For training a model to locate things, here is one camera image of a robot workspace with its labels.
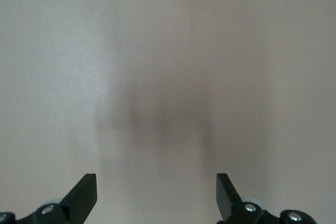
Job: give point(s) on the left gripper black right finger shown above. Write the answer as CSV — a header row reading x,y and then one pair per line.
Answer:
x,y
228,203

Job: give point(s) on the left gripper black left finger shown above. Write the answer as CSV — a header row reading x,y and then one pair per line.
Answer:
x,y
78,203

